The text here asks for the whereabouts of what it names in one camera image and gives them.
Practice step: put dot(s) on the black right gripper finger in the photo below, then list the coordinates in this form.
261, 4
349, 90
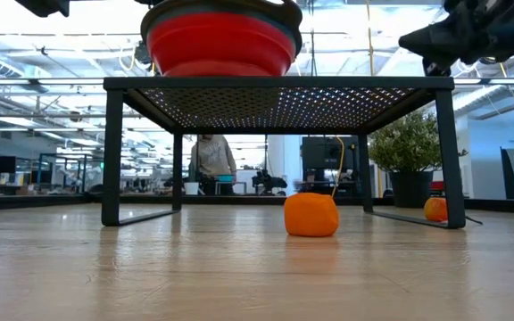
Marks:
437, 68
435, 42

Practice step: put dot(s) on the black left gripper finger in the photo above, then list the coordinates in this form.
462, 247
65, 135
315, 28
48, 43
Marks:
47, 6

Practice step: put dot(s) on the red grey collapsible colander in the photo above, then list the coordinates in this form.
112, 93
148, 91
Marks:
221, 42

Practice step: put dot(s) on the background black robot arm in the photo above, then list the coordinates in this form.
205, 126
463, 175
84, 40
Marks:
266, 180

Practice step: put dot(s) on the round orange fruit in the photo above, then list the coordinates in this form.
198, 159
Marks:
310, 214

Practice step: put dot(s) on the potted green plant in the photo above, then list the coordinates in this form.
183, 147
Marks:
411, 147

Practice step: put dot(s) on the red seat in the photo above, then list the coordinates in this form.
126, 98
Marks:
439, 186

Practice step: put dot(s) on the small yellow orange peach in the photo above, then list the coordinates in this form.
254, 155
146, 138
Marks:
434, 209

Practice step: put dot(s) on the black perforated metal shelf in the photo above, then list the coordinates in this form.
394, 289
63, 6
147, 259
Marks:
284, 83

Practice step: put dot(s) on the teal bowl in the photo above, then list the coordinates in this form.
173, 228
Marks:
226, 178

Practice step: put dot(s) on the black aluminium table frame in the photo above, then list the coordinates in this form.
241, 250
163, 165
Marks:
38, 201

